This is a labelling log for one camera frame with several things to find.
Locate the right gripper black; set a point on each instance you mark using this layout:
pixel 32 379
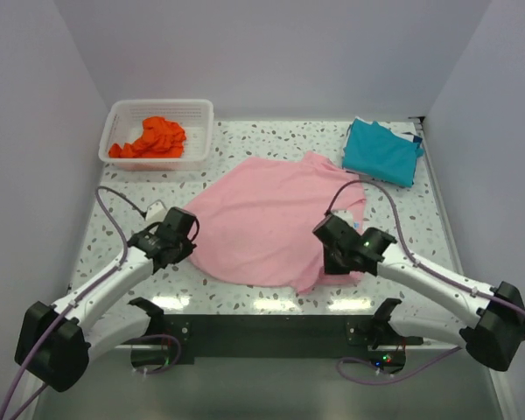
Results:
pixel 332 269

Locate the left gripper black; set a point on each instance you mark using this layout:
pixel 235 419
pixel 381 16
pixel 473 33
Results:
pixel 186 249

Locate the pink t shirt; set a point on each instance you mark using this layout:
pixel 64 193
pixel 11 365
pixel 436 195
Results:
pixel 256 222

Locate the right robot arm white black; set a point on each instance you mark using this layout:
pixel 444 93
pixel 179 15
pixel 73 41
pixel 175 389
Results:
pixel 490 320

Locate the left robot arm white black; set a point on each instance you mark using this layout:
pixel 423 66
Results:
pixel 58 341

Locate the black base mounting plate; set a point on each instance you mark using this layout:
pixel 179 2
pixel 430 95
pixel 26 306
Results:
pixel 271 336

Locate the orange t shirt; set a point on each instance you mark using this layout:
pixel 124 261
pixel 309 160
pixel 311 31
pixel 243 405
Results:
pixel 161 138

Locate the folded teal t shirt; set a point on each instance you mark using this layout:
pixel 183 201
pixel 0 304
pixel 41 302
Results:
pixel 378 153

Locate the white plastic basket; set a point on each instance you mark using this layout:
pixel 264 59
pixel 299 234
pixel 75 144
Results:
pixel 125 123

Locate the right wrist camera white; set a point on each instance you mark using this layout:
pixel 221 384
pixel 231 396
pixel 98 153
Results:
pixel 348 218

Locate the aluminium frame rail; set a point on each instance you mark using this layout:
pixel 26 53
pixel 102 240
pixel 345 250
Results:
pixel 505 400

